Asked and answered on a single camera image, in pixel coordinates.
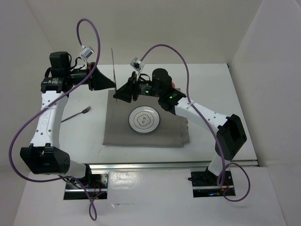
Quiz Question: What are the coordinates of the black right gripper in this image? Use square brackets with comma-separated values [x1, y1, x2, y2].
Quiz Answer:
[113, 72, 162, 103]

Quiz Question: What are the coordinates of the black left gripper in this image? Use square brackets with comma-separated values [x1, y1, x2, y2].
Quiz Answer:
[66, 62, 116, 91]

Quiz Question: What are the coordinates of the dark metal fork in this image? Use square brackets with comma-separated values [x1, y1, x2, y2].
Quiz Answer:
[61, 106, 92, 123]

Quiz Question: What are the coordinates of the white plate with teal rim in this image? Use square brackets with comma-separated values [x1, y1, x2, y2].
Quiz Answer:
[128, 106, 160, 134]

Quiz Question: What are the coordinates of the grey cloth placemat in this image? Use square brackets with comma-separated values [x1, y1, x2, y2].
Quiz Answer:
[103, 90, 190, 148]

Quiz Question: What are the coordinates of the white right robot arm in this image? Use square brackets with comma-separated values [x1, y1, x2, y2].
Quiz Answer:
[113, 68, 247, 185]

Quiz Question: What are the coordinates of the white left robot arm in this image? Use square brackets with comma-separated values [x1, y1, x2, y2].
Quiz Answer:
[20, 51, 115, 188]

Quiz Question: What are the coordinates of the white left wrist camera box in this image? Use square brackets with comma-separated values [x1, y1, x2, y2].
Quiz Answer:
[80, 46, 94, 59]

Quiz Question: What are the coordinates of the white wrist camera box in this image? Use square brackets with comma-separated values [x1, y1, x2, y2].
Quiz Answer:
[130, 57, 144, 72]
[80, 46, 94, 59]

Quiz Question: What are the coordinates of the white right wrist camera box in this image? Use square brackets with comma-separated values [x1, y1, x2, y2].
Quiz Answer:
[130, 57, 144, 72]

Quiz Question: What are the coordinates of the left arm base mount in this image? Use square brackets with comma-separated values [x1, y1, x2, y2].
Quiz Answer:
[63, 172, 109, 200]

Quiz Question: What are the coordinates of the aluminium table edge rail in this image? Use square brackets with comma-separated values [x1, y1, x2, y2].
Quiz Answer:
[87, 160, 258, 172]

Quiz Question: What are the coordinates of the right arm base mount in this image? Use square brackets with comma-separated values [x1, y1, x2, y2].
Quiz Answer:
[188, 170, 236, 198]

